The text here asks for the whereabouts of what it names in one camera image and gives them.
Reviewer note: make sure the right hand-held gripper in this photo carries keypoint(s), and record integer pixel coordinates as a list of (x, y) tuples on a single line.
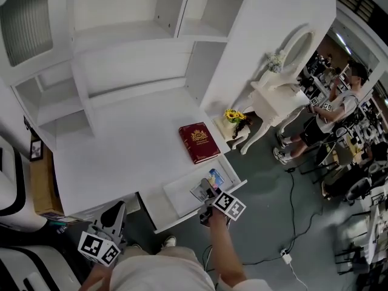
[(228, 205)]

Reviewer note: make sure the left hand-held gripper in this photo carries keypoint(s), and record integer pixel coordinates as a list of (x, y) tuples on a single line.
[(98, 245)]

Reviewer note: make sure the small blue packet item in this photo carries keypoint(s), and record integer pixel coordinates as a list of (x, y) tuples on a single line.
[(217, 177)]

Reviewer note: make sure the white desk drawer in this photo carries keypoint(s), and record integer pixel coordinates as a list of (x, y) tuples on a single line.
[(182, 199)]

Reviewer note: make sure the person's right forearm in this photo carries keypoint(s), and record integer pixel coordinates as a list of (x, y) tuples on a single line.
[(225, 247)]

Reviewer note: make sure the person's left forearm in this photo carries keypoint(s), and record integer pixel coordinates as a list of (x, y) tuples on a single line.
[(97, 276)]

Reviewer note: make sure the white desk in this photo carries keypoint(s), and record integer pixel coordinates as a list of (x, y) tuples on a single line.
[(121, 150)]

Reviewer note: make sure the small white card packet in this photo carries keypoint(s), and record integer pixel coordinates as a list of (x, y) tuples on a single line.
[(198, 192)]

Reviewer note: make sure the person's white shoe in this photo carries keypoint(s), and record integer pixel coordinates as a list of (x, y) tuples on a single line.
[(169, 241), (137, 246)]

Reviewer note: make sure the red hardcover book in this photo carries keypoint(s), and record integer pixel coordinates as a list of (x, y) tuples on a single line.
[(198, 141)]

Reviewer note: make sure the white flower pot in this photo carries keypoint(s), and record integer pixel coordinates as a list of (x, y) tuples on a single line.
[(230, 127)]

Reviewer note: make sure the person's beige shirt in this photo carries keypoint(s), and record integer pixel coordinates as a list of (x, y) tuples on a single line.
[(163, 271)]

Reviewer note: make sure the sunflower bouquet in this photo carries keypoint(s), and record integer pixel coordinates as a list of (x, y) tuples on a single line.
[(234, 115)]

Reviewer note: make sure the white machine with black trim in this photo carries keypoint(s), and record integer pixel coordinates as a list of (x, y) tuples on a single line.
[(33, 268)]

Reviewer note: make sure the white power adapter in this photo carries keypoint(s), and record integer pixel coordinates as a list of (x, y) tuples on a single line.
[(285, 256)]

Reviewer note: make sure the white dressing table with mirror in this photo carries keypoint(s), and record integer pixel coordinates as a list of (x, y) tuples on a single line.
[(272, 102)]

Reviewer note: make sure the white and black appliance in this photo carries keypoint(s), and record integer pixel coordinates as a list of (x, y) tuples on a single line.
[(12, 186)]

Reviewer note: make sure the white vase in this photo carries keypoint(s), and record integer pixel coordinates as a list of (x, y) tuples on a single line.
[(268, 78)]

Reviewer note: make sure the white and blue flower bunch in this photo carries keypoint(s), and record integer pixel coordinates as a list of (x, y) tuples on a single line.
[(275, 61)]

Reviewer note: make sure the black office chair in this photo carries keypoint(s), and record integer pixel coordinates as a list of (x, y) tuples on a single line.
[(360, 189)]

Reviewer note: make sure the white hutch shelf unit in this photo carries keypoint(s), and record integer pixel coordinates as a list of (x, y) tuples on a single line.
[(136, 53)]

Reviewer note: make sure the ribbed glass cabinet door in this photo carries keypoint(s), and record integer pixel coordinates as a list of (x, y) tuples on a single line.
[(25, 26)]

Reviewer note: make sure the black picture frame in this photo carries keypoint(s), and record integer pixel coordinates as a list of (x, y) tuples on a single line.
[(36, 150)]

